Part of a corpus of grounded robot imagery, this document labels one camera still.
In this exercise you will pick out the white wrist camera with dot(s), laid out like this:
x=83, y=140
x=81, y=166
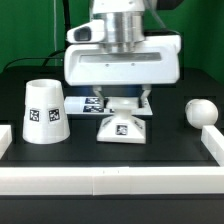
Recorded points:
x=92, y=32

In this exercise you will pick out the white marker plate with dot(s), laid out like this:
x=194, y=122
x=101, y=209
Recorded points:
x=84, y=105

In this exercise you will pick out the white lamp shade cone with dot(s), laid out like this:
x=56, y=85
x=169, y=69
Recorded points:
x=45, y=120

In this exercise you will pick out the white front fence wall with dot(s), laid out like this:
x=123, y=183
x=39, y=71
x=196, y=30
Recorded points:
x=111, y=181

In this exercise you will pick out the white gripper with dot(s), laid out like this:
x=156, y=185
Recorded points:
x=154, y=61

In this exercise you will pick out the white left fence wall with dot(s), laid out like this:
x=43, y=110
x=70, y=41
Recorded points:
x=5, y=138

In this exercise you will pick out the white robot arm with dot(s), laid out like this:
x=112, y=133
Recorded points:
x=112, y=49

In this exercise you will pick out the white lamp base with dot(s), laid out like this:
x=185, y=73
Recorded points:
x=122, y=127

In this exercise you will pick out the white lamp bulb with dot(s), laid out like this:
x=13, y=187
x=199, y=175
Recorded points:
x=201, y=112

